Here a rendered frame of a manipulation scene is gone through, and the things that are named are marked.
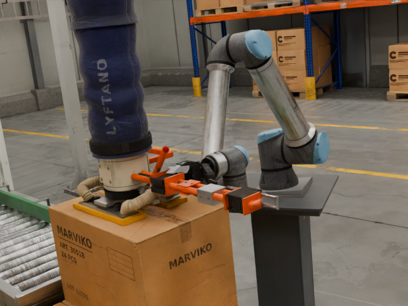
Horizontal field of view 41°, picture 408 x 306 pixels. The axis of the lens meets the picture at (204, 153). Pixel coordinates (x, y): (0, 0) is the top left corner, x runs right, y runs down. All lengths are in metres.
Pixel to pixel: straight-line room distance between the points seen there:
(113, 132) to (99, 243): 0.38
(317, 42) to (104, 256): 8.64
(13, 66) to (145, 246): 10.63
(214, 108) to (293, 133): 0.43
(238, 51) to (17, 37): 10.33
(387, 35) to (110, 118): 8.99
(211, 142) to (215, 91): 0.21
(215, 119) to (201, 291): 0.67
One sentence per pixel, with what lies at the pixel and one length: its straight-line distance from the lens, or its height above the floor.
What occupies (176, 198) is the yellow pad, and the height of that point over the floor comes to 0.96.
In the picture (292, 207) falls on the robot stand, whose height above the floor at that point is 0.75.
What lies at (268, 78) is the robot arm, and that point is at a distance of 2.24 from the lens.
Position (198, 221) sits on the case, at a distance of 1.87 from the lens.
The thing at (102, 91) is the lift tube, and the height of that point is 1.39.
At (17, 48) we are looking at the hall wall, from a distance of 12.29.
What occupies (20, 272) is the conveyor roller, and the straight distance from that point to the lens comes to 2.76.
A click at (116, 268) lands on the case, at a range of 1.90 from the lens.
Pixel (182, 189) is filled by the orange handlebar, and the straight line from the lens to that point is 1.75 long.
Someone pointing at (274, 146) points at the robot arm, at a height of 0.98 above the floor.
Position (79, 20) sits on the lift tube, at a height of 1.63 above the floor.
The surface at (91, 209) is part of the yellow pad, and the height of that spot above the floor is 0.96.
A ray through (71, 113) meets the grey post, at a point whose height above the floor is 0.81.
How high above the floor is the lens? 1.60
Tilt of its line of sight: 14 degrees down
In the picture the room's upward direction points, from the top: 6 degrees counter-clockwise
